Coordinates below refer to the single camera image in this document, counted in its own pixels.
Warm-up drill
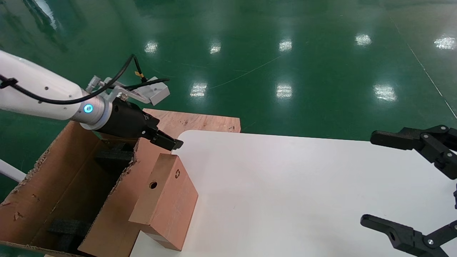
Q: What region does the plywood board under table top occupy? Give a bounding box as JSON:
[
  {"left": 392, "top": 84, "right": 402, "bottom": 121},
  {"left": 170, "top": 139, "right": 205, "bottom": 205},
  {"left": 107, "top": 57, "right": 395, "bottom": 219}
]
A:
[{"left": 142, "top": 109, "right": 242, "bottom": 144}]

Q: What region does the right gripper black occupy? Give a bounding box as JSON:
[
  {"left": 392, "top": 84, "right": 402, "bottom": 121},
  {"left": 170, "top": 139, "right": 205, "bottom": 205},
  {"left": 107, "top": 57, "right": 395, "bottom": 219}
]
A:
[{"left": 360, "top": 125, "right": 457, "bottom": 257}]

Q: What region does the small cardboard box with hole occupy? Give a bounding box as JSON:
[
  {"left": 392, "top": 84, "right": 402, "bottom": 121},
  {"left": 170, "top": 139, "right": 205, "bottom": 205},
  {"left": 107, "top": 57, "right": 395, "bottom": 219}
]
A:
[{"left": 128, "top": 153, "right": 199, "bottom": 252}]

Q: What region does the large open cardboard box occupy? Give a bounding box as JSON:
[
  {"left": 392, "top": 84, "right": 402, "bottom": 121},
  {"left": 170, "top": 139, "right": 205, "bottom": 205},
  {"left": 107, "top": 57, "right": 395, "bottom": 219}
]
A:
[{"left": 0, "top": 120, "right": 172, "bottom": 257}]

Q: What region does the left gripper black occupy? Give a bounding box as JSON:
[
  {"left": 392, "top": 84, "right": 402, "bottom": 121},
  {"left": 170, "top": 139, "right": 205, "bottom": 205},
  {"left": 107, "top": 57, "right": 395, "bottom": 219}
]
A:
[{"left": 94, "top": 97, "right": 184, "bottom": 151}]

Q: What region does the white tube frame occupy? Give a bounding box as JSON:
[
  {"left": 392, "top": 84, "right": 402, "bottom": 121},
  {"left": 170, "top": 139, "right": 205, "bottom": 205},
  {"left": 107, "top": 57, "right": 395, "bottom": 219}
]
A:
[{"left": 0, "top": 159, "right": 27, "bottom": 183}]

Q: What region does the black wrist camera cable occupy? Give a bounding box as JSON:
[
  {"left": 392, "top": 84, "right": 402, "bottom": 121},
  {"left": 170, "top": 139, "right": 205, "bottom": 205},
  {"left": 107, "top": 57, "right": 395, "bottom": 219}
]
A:
[{"left": 0, "top": 54, "right": 170, "bottom": 106}]

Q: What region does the black foam insert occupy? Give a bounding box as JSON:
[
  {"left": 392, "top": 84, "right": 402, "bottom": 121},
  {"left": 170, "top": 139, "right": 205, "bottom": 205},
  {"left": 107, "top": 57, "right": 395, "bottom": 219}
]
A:
[
  {"left": 47, "top": 218, "right": 92, "bottom": 252},
  {"left": 94, "top": 140, "right": 137, "bottom": 172}
]

